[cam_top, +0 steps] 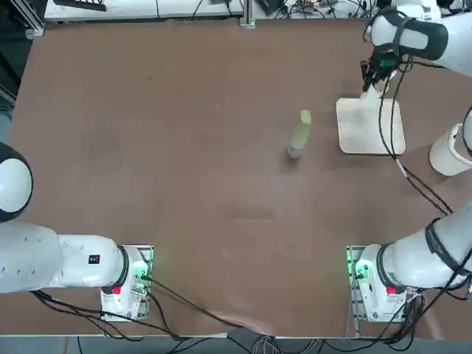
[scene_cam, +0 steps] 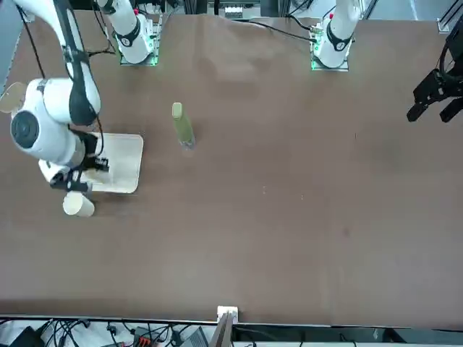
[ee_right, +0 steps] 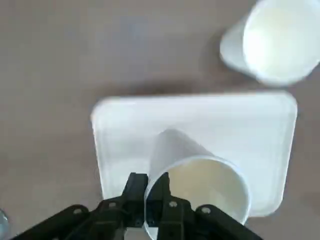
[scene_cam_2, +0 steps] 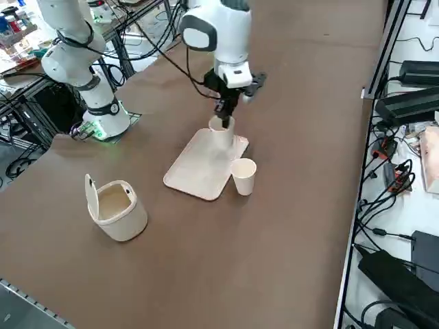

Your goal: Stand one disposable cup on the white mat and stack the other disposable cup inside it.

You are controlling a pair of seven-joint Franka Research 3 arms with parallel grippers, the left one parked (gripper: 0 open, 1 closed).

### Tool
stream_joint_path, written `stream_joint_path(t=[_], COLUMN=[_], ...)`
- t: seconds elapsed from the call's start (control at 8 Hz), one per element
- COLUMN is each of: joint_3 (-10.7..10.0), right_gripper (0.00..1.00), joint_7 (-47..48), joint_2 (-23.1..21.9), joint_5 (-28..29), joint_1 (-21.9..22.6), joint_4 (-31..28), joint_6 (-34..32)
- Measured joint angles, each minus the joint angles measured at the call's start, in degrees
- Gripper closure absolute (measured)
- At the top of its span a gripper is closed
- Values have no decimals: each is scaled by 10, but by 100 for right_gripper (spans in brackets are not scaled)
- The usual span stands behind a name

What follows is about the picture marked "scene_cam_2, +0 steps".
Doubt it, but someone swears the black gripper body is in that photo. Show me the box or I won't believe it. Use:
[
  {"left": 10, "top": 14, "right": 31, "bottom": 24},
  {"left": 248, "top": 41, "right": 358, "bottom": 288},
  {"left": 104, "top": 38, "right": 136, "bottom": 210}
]
[{"left": 204, "top": 69, "right": 245, "bottom": 103}]

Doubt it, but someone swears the white disposable paper cup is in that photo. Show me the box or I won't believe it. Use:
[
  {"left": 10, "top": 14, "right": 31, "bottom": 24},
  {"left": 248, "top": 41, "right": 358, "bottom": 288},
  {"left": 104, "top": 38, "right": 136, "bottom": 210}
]
[
  {"left": 208, "top": 116, "right": 236, "bottom": 155},
  {"left": 230, "top": 158, "right": 257, "bottom": 196}
]

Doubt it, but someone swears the white background machine base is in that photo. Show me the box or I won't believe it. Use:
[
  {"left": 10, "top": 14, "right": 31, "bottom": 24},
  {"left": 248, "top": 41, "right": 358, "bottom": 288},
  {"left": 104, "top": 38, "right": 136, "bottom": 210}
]
[{"left": 89, "top": 0, "right": 116, "bottom": 25}]

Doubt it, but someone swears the cream trash bin with lid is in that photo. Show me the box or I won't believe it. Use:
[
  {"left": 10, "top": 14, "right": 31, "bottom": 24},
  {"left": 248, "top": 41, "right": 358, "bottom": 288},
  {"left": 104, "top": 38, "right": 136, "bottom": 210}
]
[{"left": 84, "top": 173, "right": 149, "bottom": 243}]

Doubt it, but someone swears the black box under table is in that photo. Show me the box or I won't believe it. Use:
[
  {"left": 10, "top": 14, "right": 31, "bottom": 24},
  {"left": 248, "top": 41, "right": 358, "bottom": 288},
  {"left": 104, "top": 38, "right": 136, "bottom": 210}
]
[{"left": 32, "top": 82, "right": 86, "bottom": 136}]

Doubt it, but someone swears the orange black connector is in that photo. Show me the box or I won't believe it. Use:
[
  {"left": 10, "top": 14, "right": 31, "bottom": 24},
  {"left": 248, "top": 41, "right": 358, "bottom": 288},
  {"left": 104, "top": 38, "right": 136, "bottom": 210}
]
[{"left": 372, "top": 134, "right": 399, "bottom": 160}]

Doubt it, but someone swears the ribbed dark power brick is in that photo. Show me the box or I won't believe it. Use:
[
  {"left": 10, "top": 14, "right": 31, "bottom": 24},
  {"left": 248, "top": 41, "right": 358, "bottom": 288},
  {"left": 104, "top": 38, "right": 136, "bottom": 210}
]
[{"left": 374, "top": 87, "right": 439, "bottom": 126}]

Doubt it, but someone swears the black orange adapter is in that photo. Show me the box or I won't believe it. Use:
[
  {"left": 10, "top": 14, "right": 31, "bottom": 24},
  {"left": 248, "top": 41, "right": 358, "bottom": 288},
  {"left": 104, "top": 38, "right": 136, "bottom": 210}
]
[{"left": 382, "top": 160, "right": 416, "bottom": 193}]

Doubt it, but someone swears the black power brick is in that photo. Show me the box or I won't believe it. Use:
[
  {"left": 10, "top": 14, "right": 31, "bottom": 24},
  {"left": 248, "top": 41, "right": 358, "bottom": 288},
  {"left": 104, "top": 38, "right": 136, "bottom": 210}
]
[{"left": 399, "top": 60, "right": 439, "bottom": 86}]

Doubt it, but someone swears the pale pink tissue box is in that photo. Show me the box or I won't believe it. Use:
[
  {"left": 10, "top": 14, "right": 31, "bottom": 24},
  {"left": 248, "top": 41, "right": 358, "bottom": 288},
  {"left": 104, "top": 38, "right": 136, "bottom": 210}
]
[{"left": 420, "top": 125, "right": 439, "bottom": 195}]

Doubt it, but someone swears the black bag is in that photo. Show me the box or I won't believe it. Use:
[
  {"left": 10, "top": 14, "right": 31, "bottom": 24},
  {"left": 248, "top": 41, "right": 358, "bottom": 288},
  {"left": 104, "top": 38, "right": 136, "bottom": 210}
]
[{"left": 357, "top": 249, "right": 439, "bottom": 329}]

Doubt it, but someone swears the dark grey flat box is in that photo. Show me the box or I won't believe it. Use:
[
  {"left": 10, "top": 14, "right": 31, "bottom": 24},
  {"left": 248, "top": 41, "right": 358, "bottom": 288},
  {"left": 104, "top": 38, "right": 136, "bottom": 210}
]
[{"left": 410, "top": 230, "right": 439, "bottom": 282}]

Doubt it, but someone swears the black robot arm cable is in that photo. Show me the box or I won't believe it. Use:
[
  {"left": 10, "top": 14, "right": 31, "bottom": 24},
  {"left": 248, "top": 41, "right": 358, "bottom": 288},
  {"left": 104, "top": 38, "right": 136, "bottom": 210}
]
[{"left": 119, "top": 0, "right": 220, "bottom": 100}]

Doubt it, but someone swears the metal table end rail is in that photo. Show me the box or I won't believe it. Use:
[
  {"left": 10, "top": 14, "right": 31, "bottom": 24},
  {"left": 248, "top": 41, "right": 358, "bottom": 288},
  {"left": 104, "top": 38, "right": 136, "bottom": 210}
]
[{"left": 0, "top": 277, "right": 75, "bottom": 329}]

